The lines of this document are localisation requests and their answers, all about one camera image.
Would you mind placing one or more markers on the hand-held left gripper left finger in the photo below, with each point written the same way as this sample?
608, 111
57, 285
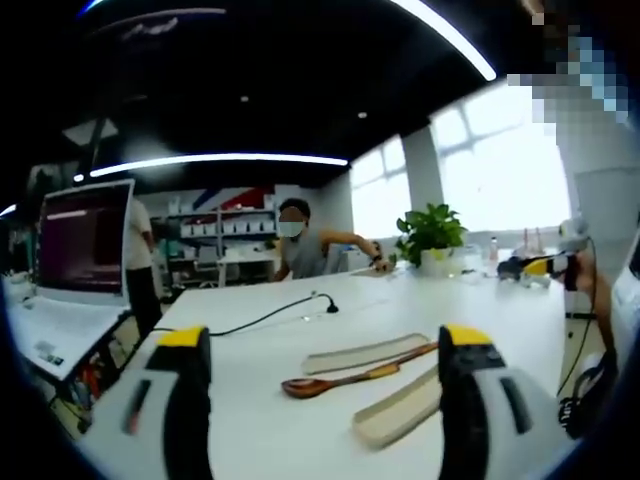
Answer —
150, 400

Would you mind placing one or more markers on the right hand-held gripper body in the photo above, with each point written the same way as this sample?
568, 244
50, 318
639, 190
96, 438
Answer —
575, 240

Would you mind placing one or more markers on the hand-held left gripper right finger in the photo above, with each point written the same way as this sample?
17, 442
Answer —
500, 400

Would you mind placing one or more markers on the beige cutlery case base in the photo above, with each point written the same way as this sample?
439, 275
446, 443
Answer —
395, 412

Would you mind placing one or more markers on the beige cutlery case lid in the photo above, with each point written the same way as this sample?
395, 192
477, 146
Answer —
360, 352

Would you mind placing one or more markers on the wooden spoon utensil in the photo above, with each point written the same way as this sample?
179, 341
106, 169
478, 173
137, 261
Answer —
310, 386

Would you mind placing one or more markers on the clear bottle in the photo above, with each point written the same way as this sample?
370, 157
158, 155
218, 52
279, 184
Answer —
493, 248

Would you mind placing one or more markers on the potted green plant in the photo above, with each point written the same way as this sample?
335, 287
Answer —
432, 235

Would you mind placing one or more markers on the white office chair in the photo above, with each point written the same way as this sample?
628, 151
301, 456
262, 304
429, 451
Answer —
215, 262

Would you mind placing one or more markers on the white laptop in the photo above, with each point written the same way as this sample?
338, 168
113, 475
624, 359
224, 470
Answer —
80, 260

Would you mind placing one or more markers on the storage shelf with white boxes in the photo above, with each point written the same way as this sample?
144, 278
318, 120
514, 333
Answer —
225, 225

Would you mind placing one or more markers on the long ceiling light strip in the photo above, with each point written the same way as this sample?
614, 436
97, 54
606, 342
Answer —
450, 35
220, 161

